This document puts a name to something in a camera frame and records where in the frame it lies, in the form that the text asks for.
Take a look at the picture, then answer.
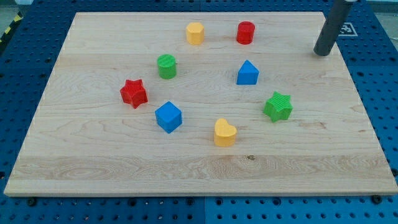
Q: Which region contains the yellow heart block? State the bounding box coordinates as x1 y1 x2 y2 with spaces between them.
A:
214 118 238 147

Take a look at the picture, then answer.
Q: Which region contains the blue triangle block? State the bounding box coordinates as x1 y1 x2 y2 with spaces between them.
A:
236 60 259 85

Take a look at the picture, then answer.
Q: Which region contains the blue cube block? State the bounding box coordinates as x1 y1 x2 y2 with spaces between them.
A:
155 101 182 133

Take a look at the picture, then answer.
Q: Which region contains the green cylinder block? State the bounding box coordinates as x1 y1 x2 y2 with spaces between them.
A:
157 54 177 80

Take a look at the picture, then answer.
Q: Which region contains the light wooden board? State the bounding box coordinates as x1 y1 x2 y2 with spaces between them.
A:
4 12 397 197

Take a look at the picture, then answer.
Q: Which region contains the red star block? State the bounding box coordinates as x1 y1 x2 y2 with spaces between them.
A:
120 79 148 109

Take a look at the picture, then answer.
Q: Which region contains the green star block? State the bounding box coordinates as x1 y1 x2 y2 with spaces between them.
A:
263 91 294 123

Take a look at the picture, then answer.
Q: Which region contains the yellow hexagon block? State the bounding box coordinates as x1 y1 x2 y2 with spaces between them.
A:
186 22 205 45

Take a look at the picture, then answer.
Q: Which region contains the red cylinder block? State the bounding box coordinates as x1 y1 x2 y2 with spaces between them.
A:
236 21 256 45

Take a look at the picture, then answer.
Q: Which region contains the white fiducial marker tag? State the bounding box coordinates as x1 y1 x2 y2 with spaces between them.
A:
338 22 358 37

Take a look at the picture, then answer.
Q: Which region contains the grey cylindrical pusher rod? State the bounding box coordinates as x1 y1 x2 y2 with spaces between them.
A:
313 0 356 56

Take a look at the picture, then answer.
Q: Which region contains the yellow black hazard tape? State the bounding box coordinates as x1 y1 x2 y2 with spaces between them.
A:
1 11 24 45

